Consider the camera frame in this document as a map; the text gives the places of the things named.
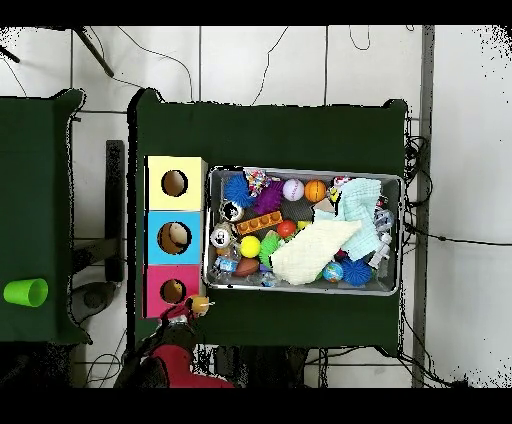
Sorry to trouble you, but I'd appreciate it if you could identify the brown plush bear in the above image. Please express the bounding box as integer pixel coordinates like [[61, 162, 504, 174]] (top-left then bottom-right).
[[186, 294, 216, 318]]

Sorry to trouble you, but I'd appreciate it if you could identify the cream waffle cloth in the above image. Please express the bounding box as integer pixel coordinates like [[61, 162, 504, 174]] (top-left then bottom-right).
[[269, 218, 363, 286]]

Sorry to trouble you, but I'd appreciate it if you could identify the mint green waffle cloth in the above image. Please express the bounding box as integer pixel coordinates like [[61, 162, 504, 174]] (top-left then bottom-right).
[[313, 177, 383, 261]]

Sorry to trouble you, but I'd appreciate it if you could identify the wooden three-hole box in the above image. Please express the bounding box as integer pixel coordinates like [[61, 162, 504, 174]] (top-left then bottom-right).
[[142, 155, 208, 319]]

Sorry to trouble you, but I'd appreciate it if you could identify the silver mesh bin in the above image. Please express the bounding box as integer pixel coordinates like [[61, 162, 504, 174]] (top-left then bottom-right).
[[203, 166, 403, 297]]

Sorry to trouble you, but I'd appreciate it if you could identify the grey floor base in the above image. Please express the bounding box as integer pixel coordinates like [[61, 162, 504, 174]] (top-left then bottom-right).
[[67, 280, 118, 325]]

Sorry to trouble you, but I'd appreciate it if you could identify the yellow ball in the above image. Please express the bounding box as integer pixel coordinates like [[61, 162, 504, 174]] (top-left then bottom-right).
[[239, 235, 262, 259]]

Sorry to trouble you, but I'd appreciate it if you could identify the orange toy brick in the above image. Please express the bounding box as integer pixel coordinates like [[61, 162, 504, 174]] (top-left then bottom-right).
[[235, 210, 284, 236]]

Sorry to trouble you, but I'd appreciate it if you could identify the blue fuzzy ball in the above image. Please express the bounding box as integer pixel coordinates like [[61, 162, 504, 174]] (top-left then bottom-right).
[[222, 173, 255, 209]]

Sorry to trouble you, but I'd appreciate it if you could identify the red ball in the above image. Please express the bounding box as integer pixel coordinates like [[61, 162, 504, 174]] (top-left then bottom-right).
[[276, 219, 298, 239]]

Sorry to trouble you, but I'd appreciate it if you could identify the purple spiky ball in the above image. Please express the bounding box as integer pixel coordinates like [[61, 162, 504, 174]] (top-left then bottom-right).
[[252, 180, 285, 215]]

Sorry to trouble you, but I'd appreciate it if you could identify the green plastic cup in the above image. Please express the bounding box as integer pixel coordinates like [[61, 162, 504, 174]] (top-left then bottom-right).
[[3, 278, 49, 308]]

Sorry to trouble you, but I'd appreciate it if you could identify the white toy baseball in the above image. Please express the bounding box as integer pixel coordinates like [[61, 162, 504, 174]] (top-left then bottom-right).
[[282, 178, 306, 202]]

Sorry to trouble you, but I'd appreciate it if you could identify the orange toy basketball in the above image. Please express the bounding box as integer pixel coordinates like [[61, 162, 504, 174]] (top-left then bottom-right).
[[304, 179, 328, 204]]

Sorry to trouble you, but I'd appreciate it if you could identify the dark green tablecloth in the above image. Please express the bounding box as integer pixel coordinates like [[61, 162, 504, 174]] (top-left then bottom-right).
[[127, 88, 409, 357], [0, 88, 93, 346]]

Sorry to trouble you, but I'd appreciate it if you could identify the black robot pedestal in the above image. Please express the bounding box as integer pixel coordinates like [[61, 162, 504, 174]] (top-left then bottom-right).
[[215, 345, 309, 388]]

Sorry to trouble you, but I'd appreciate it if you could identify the black floor cable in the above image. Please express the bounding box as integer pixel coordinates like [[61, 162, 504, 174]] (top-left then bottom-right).
[[403, 223, 512, 247]]

